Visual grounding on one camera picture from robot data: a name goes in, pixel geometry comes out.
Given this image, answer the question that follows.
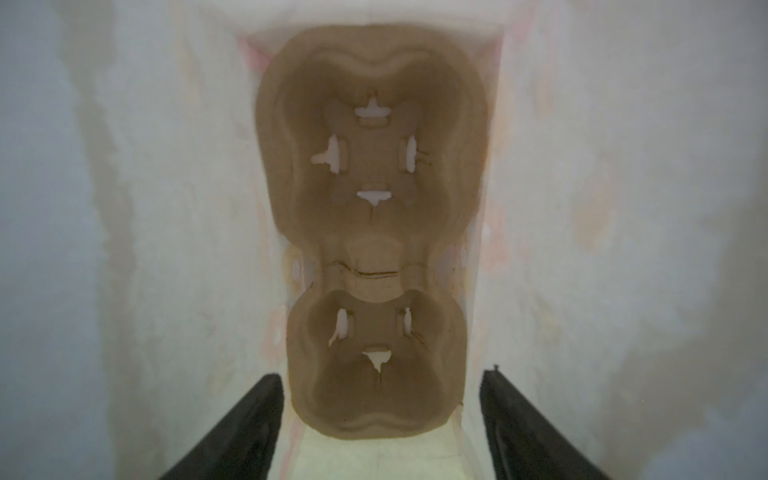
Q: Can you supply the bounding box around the brown pulp cup carrier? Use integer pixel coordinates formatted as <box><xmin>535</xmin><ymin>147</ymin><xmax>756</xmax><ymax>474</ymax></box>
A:
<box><xmin>255</xmin><ymin>24</ymin><xmax>490</xmax><ymax>440</ymax></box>

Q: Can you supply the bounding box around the painted paper gift bag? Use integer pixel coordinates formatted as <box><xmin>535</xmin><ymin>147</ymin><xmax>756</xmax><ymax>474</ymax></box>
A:
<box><xmin>54</xmin><ymin>1</ymin><xmax>767</xmax><ymax>479</ymax></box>

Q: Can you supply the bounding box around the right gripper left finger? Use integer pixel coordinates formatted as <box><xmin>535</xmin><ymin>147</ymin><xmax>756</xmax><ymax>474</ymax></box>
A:
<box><xmin>162</xmin><ymin>373</ymin><xmax>285</xmax><ymax>480</ymax></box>

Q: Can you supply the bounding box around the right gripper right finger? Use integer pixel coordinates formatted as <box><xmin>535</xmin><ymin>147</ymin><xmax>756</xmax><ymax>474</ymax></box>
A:
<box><xmin>479</xmin><ymin>368</ymin><xmax>608</xmax><ymax>480</ymax></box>

